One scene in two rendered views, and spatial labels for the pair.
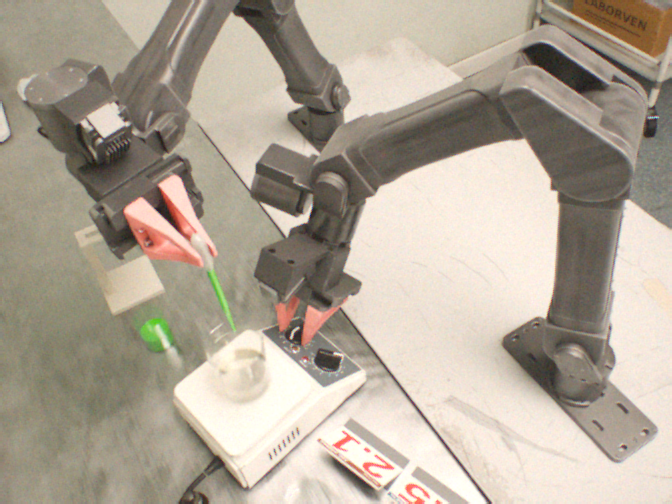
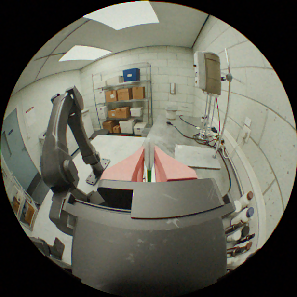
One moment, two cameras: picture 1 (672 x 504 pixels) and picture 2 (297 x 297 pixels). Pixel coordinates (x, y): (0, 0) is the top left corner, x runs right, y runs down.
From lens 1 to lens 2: 0.59 m
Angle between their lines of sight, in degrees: 87
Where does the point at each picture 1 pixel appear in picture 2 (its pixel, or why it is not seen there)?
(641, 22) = (30, 211)
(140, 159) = (102, 250)
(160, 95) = not seen: outside the picture
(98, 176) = (209, 265)
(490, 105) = (68, 97)
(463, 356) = not seen: hidden behind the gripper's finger
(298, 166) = (58, 200)
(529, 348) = (93, 179)
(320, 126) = (54, 250)
